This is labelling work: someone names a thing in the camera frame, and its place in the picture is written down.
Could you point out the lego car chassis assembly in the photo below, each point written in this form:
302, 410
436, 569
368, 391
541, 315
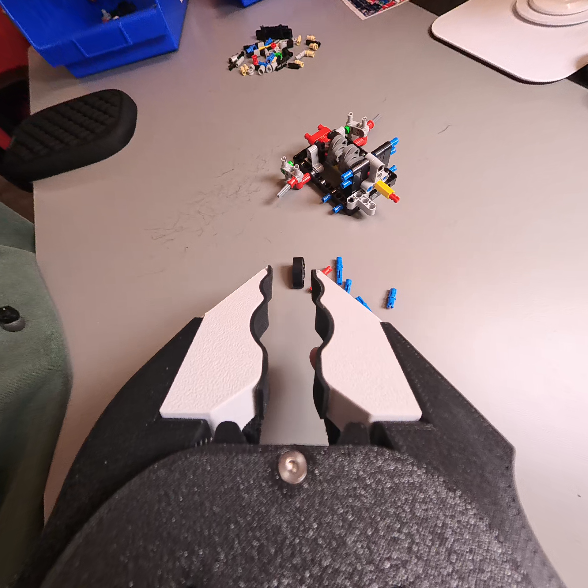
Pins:
349, 160

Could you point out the colourful sticker sheet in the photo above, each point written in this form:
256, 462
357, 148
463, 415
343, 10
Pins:
374, 7

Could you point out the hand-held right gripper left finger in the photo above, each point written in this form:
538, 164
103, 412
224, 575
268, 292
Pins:
216, 358

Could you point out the scattered lego parts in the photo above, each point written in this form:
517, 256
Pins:
121, 9

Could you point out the blue plastic parts bin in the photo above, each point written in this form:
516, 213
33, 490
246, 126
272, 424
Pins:
92, 41
250, 2

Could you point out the white book stand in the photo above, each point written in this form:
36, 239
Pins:
505, 41

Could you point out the pile of small lego pieces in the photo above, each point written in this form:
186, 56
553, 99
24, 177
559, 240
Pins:
273, 53

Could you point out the small black lego piece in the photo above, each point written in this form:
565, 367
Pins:
298, 273

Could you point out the person's right hand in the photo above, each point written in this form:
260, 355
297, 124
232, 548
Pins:
313, 358

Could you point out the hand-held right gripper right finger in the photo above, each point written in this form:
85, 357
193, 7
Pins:
367, 363

